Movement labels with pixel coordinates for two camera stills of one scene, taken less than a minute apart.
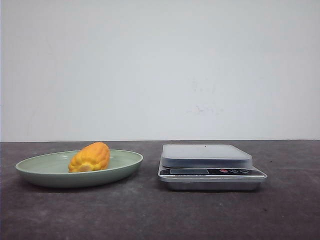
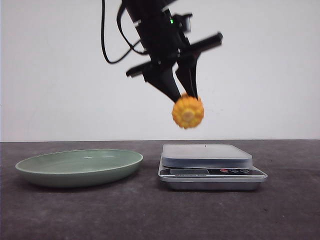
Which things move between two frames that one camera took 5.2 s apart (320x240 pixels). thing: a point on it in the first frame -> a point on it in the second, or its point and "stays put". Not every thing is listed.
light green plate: (52, 170) stays put
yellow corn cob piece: (92, 156) -> (188, 111)
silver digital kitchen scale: (208, 167) stays put
